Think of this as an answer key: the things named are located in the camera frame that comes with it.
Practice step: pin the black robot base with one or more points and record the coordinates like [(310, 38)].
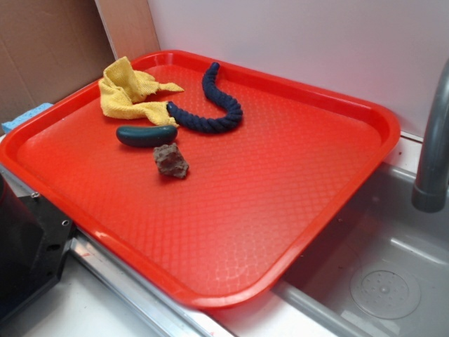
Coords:
[(35, 238)]

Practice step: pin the dark green plastic pickle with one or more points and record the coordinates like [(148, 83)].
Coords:
[(154, 136)]

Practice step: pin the red plastic tray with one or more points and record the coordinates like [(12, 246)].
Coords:
[(253, 198)]

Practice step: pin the brown rock chunk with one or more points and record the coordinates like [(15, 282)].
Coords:
[(170, 162)]

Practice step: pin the yellow cloth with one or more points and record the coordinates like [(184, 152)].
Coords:
[(124, 92)]

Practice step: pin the grey plastic sink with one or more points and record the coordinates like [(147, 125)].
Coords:
[(380, 268)]

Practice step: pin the grey faucet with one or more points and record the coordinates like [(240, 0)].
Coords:
[(431, 183)]

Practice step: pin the brown cardboard panel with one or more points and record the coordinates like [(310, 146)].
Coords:
[(50, 49)]

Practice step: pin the blue sponge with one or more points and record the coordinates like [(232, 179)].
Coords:
[(10, 125)]

